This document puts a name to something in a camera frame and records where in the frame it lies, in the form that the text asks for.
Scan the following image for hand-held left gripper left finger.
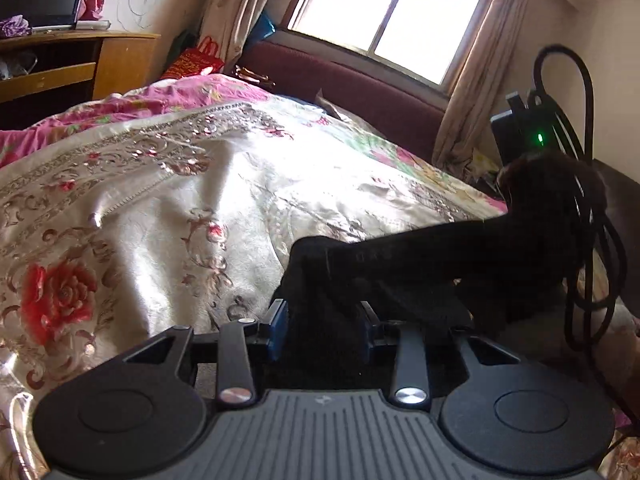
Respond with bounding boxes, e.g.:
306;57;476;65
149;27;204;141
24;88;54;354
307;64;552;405
107;299;290;407

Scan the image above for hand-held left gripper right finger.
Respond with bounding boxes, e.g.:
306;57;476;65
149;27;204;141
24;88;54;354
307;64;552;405
359;302;526;407

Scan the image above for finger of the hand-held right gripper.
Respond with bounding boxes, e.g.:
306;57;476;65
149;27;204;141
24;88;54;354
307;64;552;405
290;216;508;282

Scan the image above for black pants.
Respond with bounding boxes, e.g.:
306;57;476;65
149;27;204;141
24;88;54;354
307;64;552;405
275;260;501;393

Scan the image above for person's right forearm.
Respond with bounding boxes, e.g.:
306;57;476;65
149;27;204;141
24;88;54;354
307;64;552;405
497;152;608;223

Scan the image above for floral satin blanket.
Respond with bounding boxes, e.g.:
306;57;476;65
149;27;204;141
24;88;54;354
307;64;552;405
0;100;506;480

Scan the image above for maroon headboard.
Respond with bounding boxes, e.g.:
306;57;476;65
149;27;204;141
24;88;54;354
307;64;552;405
235;40;448;166

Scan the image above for beige patterned curtain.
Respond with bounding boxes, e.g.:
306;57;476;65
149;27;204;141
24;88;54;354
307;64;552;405
197;0;321;68
432;0;538;181

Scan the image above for window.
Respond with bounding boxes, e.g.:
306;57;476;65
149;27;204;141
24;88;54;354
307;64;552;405
280;0;501;96

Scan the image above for pink floral blanket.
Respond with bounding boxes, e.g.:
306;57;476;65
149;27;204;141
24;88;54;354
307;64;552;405
0;72;506;221

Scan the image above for blue object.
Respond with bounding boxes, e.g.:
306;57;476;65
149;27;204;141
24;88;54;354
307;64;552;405
250;10;277;41

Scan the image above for red bag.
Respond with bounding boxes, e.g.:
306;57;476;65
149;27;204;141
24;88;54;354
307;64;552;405
160;35;226;81

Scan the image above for wooden desk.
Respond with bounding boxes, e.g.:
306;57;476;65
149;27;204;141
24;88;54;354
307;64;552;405
0;30;162;132

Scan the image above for grey cloth pile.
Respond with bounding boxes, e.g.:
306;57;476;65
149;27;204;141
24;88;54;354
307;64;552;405
0;52;38;81

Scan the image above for purple cloth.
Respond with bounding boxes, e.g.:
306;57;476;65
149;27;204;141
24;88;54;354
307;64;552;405
0;15;33;39

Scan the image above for black cable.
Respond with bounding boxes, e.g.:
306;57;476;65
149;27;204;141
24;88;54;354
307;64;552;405
532;45;628;352

